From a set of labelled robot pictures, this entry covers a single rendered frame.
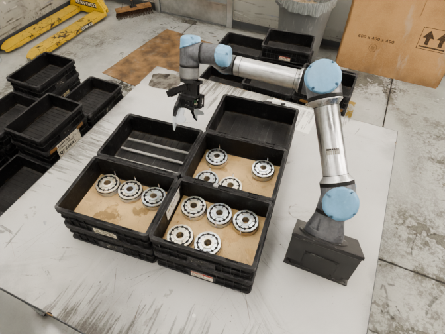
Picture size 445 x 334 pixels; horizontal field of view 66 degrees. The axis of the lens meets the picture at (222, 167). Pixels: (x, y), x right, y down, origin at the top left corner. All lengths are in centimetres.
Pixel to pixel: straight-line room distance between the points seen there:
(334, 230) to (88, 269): 98
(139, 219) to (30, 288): 49
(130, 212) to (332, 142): 84
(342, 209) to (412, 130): 232
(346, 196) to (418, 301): 137
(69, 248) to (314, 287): 102
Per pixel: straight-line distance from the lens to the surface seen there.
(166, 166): 162
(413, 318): 239
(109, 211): 151
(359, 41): 395
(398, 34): 393
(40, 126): 258
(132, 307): 144
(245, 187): 152
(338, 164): 119
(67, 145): 248
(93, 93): 293
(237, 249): 135
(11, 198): 253
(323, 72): 119
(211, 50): 129
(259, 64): 138
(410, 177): 301
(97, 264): 155
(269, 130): 179
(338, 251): 131
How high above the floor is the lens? 202
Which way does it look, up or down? 49 degrees down
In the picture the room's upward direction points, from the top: 1 degrees clockwise
